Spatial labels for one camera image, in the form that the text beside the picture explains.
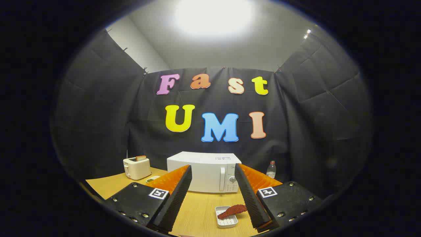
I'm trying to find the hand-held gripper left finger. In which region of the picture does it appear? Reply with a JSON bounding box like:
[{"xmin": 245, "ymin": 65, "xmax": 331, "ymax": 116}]
[{"xmin": 105, "ymin": 165, "xmax": 193, "ymax": 233}]

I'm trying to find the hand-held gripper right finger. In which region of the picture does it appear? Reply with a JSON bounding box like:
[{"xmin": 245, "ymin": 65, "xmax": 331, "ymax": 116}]
[{"xmin": 234, "ymin": 163, "xmax": 323, "ymax": 233}]

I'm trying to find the reddish brown meat piece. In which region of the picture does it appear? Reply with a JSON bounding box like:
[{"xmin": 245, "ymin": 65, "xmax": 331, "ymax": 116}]
[{"xmin": 217, "ymin": 204, "xmax": 248, "ymax": 220}]

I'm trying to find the white toaster oven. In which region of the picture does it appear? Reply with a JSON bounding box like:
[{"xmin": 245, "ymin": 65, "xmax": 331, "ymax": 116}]
[{"xmin": 167, "ymin": 151, "xmax": 242, "ymax": 194}]

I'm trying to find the cream white bread toaster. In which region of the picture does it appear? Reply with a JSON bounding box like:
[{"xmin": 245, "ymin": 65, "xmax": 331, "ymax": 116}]
[{"xmin": 123, "ymin": 157, "xmax": 152, "ymax": 180}]

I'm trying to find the small white ribbed tray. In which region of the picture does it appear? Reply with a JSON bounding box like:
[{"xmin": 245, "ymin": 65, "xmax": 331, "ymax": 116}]
[{"xmin": 215, "ymin": 206, "xmax": 238, "ymax": 229}]

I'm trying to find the bright ceiling light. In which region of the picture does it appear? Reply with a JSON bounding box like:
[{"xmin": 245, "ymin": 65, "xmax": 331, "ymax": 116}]
[{"xmin": 174, "ymin": 0, "xmax": 255, "ymax": 35}]

